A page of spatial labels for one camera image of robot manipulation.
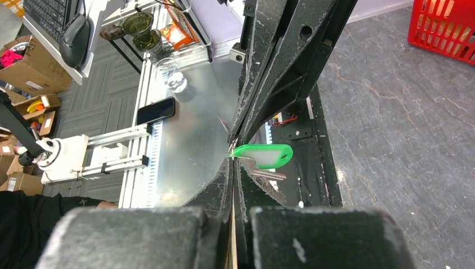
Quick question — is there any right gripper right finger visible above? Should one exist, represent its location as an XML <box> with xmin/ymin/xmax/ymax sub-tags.
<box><xmin>234</xmin><ymin>159</ymin><xmax>415</xmax><ymax>268</ymax></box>

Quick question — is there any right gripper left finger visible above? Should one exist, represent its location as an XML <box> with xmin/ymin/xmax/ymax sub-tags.
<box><xmin>36</xmin><ymin>157</ymin><xmax>234</xmax><ymax>268</ymax></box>

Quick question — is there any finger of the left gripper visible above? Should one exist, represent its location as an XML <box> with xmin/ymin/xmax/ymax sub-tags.
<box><xmin>227</xmin><ymin>1</ymin><xmax>287</xmax><ymax>143</ymax></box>
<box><xmin>234</xmin><ymin>0</ymin><xmax>356</xmax><ymax>146</ymax></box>

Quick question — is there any green key tag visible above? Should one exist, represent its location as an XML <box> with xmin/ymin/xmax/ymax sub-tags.
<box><xmin>230</xmin><ymin>144</ymin><xmax>294</xmax><ymax>169</ymax></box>

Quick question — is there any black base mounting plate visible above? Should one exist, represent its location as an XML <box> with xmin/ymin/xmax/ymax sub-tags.
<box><xmin>250</xmin><ymin>86</ymin><xmax>342</xmax><ymax>207</ymax></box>

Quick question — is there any orange snack bag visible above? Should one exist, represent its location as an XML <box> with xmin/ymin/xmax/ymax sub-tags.
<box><xmin>160</xmin><ymin>22</ymin><xmax>195</xmax><ymax>50</ymax></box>

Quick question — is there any black smartphone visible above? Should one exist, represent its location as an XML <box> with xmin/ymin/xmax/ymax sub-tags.
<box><xmin>136</xmin><ymin>96</ymin><xmax>176</xmax><ymax>125</ymax></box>

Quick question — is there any red plastic shopping basket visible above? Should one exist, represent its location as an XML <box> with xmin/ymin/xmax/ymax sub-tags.
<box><xmin>407</xmin><ymin>0</ymin><xmax>474</xmax><ymax>66</ymax></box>

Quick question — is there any black computer mouse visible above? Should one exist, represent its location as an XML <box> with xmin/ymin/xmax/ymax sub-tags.
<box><xmin>58</xmin><ymin>13</ymin><xmax>90</xmax><ymax>69</ymax></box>

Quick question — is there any black keyboard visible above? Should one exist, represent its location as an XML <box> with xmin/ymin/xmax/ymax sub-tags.
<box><xmin>23</xmin><ymin>0</ymin><xmax>79</xmax><ymax>41</ymax></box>

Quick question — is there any brown cardboard box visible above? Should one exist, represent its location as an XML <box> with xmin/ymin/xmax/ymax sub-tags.
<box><xmin>1</xmin><ymin>35</ymin><xmax>72</xmax><ymax>96</ymax></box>

